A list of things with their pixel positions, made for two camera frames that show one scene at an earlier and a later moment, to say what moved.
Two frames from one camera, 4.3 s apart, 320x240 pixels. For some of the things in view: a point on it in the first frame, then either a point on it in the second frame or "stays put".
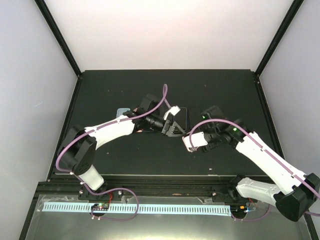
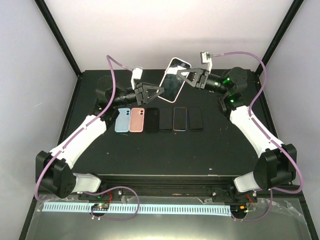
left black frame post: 61,39 stays put
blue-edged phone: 180,118 stays put
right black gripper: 206,149 → 198,73
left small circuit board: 100,206 stays put
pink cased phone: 187,143 → 174,80
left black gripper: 166,127 → 142,87
